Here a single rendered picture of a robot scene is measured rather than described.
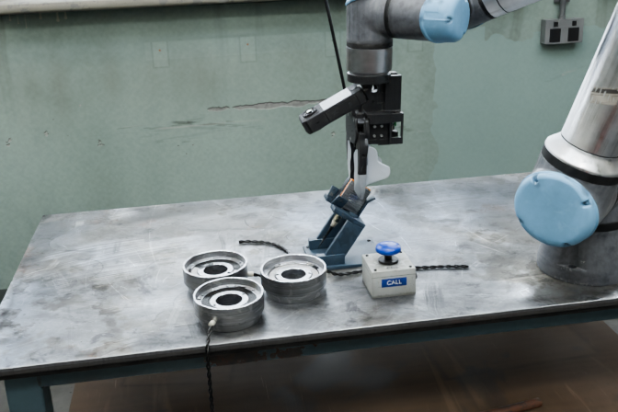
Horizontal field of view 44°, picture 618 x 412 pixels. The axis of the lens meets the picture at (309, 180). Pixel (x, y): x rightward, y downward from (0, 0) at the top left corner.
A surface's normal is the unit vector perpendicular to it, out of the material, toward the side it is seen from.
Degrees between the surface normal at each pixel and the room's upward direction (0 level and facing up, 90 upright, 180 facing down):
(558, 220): 97
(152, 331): 0
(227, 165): 90
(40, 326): 0
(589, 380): 0
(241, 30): 90
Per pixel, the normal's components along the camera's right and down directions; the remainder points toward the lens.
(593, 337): -0.04, -0.95
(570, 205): -0.60, 0.39
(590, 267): -0.23, 0.02
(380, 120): 0.18, 0.31
